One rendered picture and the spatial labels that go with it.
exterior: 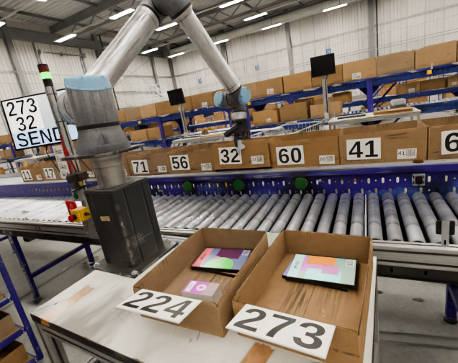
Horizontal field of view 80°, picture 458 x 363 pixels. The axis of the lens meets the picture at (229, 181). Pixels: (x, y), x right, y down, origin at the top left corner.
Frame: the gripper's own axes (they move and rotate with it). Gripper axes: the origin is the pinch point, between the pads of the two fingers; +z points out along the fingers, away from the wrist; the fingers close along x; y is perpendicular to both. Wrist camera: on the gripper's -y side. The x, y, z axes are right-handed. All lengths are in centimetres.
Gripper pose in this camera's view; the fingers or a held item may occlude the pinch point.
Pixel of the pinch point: (238, 153)
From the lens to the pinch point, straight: 175.1
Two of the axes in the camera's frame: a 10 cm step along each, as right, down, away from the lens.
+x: 4.5, -0.8, 8.9
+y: 8.9, -0.3, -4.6
